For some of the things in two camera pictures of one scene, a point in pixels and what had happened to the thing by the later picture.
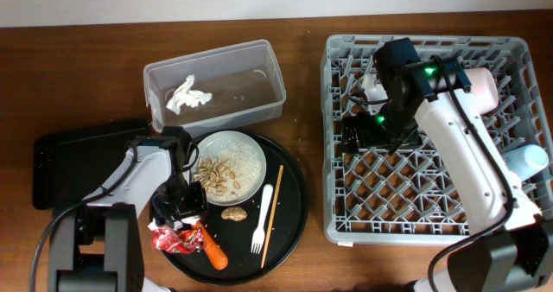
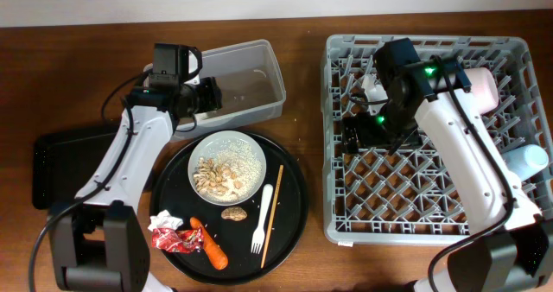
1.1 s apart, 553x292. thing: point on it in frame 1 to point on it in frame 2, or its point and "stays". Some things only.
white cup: x=526 y=161 stays
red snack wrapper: x=178 y=242 stays
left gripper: x=198 y=205 to x=210 y=92
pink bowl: x=484 y=86 stays
